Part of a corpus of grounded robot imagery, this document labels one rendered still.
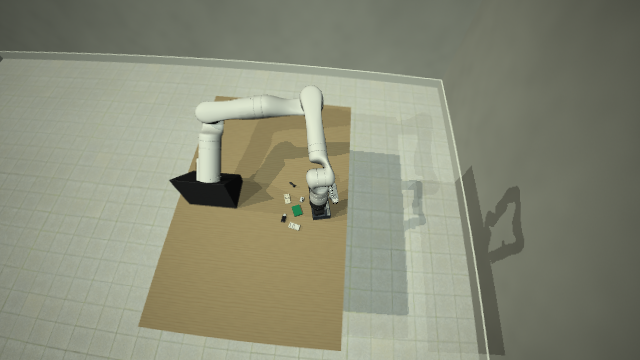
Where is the dark grey rack of labelled bins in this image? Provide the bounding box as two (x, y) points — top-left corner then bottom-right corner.
(311, 200), (331, 220)

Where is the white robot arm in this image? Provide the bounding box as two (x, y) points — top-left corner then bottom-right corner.
(195, 85), (335, 200)

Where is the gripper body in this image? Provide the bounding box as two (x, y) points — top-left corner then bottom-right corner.
(309, 182), (339, 216)

